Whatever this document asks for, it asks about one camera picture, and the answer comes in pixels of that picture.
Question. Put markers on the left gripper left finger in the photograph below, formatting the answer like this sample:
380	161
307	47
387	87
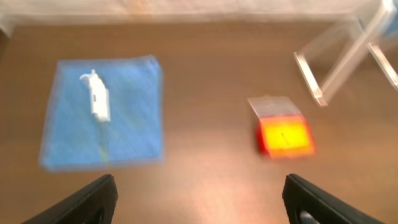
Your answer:
84	205

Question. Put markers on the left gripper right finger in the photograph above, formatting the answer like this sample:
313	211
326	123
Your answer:
314	205

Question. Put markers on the white pipette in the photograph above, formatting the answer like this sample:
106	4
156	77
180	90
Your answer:
99	99

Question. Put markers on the red and yellow tip box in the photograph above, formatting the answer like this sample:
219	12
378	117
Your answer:
284	137

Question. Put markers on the blue cloth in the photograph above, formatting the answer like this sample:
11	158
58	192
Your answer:
130	124

